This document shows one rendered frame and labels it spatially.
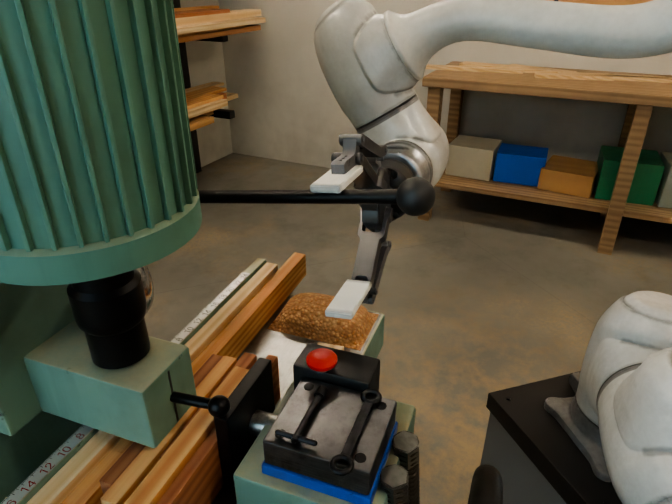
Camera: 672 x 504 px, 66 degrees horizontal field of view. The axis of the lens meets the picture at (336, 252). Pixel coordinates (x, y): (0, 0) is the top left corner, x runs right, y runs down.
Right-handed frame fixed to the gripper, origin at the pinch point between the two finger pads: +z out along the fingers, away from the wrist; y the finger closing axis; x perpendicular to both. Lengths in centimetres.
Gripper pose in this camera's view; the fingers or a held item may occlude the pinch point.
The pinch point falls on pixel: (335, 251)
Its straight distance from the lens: 52.1
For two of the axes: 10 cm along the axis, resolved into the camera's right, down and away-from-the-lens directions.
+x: 9.3, 0.8, -3.6
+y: -0.9, -9.0, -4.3
